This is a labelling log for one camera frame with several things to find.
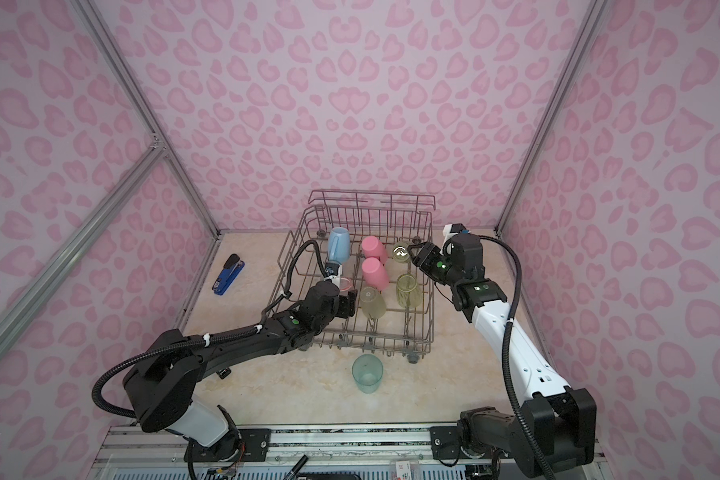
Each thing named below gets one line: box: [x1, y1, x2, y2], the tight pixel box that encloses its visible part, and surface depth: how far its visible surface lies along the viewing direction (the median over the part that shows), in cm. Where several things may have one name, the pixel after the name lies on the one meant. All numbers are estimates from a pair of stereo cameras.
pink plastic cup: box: [361, 235, 388, 265], surface depth 100 cm
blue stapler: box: [212, 253, 245, 296], surface depth 107 cm
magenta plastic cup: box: [362, 257, 389, 291], surface depth 93 cm
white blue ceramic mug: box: [327, 226, 351, 264], surface depth 101 cm
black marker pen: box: [284, 454, 309, 480], surface depth 71 cm
